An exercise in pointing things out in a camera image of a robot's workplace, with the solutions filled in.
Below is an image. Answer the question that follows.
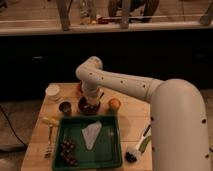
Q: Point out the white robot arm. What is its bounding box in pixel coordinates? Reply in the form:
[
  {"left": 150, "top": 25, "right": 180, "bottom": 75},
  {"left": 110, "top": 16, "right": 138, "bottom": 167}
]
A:
[{"left": 76, "top": 56, "right": 211, "bottom": 171}]

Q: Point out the dark purple bowl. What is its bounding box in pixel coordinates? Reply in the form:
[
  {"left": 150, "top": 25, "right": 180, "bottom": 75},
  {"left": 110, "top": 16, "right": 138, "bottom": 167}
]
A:
[{"left": 78, "top": 97, "right": 100, "bottom": 115}]

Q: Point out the small dark metal cup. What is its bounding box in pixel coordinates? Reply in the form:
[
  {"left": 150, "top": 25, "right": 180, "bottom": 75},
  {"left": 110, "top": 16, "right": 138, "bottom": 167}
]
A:
[{"left": 59, "top": 101, "right": 72, "bottom": 116}]

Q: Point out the white folded cloth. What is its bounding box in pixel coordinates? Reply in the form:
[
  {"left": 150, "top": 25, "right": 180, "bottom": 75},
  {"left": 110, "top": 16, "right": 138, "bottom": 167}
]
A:
[{"left": 81, "top": 121, "right": 102, "bottom": 150}]

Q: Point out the white plastic cup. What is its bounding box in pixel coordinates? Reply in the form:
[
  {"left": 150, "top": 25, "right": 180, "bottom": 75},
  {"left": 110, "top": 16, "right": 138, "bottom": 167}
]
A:
[{"left": 45, "top": 84, "right": 60, "bottom": 101}]

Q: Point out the dark red grape bunch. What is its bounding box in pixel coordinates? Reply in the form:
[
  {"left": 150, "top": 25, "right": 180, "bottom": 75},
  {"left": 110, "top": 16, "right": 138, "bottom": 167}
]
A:
[{"left": 60, "top": 140, "right": 77, "bottom": 166}]

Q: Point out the green plastic tray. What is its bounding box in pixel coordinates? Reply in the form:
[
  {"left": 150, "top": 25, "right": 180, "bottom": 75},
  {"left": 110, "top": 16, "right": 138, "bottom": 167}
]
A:
[{"left": 52, "top": 115, "right": 122, "bottom": 171}]

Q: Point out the green vegetable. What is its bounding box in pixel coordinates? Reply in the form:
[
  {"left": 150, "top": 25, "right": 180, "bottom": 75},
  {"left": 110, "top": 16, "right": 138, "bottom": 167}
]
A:
[{"left": 139, "top": 136, "right": 151, "bottom": 154}]

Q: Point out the yellow handled fork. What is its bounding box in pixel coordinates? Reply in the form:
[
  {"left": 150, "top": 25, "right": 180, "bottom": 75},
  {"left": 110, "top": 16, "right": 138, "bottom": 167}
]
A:
[{"left": 42, "top": 117, "right": 59, "bottom": 158}]

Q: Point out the black cable left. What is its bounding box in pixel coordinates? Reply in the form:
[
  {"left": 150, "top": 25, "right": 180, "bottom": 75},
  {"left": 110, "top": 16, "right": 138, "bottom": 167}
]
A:
[{"left": 0, "top": 104, "right": 29, "bottom": 154}]

